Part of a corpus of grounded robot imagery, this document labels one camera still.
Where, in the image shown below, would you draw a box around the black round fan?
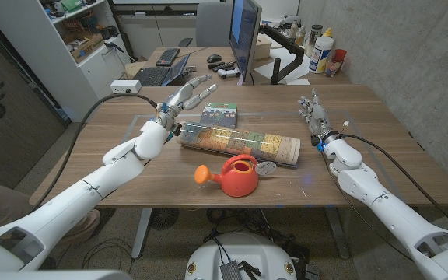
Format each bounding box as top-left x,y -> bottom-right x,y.
149,208 -> 180,231

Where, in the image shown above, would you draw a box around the white game controller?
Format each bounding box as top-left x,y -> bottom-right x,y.
217,67 -> 241,80

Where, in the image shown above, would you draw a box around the open black laptop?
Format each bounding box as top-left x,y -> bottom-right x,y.
132,53 -> 191,87

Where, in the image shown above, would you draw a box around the black floor cable bundle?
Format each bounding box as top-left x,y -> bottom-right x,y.
204,208 -> 310,273

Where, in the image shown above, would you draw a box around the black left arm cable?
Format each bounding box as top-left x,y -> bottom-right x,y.
33,92 -> 159,213

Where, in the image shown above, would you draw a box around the white power strip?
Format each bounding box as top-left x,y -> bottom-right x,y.
109,79 -> 142,95

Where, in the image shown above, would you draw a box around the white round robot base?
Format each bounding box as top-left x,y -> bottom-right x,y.
184,232 -> 298,280

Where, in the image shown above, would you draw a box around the flat green printed package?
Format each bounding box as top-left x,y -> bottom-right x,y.
199,102 -> 239,130

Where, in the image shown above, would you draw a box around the grey table leg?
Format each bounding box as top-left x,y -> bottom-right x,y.
324,206 -> 350,260
131,208 -> 153,260

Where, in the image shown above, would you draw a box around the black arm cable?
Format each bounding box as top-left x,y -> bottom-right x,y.
33,92 -> 159,213
338,133 -> 448,237

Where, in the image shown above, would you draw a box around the black computer monitor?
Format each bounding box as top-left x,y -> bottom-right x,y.
228,0 -> 263,82

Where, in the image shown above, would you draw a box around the wooden office desk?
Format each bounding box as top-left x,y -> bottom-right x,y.
142,46 -> 352,86

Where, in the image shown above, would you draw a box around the black remote control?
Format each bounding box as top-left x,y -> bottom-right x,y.
207,61 -> 237,73

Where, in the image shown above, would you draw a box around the orange toy watering can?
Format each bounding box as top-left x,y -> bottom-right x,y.
194,154 -> 260,198

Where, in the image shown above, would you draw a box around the white paper sheets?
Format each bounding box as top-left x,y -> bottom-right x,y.
253,47 -> 313,83

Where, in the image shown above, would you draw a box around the open cardboard box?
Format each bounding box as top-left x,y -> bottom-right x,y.
63,33 -> 105,63

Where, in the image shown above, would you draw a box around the round grey tag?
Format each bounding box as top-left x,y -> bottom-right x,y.
254,161 -> 278,176

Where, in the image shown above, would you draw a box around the white wipes canister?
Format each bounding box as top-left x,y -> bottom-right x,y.
308,36 -> 334,75

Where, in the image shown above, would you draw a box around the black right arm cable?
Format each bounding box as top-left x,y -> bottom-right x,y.
338,133 -> 448,237

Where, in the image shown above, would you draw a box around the dark lidded jar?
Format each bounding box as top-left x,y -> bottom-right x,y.
305,24 -> 324,58

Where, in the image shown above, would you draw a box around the white shelf cabinet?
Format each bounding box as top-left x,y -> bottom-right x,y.
0,0 -> 131,124

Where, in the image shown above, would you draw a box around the black keyboard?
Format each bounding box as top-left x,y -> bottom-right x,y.
155,47 -> 181,68

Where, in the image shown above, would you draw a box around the clear drinking glass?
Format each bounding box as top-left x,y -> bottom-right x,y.
324,58 -> 344,78

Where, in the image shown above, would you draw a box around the beige box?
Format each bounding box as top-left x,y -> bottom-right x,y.
254,33 -> 273,61

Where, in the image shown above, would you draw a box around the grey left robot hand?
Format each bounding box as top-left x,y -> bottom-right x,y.
154,73 -> 219,131

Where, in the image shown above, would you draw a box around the grey office chair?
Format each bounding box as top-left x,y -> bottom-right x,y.
177,2 -> 235,48

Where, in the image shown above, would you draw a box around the grey finned module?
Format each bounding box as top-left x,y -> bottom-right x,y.
219,261 -> 243,280

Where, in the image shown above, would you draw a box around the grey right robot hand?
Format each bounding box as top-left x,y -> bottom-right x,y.
297,88 -> 341,147

